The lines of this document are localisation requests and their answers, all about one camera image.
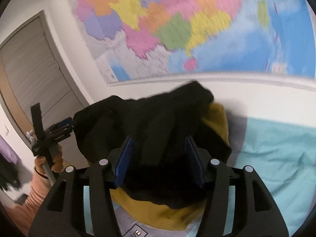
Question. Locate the mustard yellow jacket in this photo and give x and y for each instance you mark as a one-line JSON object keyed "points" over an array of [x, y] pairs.
{"points": [[177, 214]]}

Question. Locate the colourful wall map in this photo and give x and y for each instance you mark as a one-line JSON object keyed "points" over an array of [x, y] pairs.
{"points": [[142, 39]]}

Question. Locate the teal grey patterned bedsheet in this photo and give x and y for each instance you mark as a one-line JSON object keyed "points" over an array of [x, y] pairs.
{"points": [[283, 156]]}

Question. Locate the grey room door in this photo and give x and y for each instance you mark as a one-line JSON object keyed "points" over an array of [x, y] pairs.
{"points": [[33, 71]]}

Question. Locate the black large garment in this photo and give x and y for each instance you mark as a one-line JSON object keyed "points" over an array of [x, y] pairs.
{"points": [[159, 125]]}

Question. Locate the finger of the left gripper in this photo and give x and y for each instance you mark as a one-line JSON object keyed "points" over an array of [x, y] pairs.
{"points": [[67, 124]]}

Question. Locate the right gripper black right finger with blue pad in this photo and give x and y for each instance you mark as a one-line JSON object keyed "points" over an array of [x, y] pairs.
{"points": [[255, 211]]}

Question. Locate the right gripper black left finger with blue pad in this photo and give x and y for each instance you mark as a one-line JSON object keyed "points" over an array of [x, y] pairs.
{"points": [[79, 203]]}

